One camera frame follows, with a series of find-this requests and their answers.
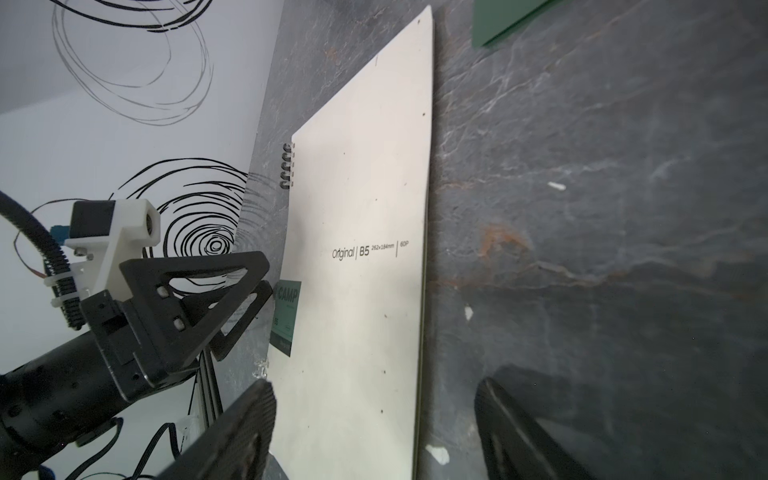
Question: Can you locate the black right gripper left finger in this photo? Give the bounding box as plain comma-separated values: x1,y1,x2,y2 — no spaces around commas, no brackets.
159,379,277,480

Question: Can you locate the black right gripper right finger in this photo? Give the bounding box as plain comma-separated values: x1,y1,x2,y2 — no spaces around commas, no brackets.
474,377,592,480

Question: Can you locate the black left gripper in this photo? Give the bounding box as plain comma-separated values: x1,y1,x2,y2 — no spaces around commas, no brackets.
11,251,273,438

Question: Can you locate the green spiral notepad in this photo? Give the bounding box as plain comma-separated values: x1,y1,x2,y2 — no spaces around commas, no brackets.
472,0,556,48

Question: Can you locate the beige spiral notebook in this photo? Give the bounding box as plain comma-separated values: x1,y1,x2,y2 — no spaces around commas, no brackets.
268,8,434,479

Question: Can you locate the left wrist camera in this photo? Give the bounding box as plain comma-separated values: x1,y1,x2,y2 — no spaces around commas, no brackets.
44,199,162,307

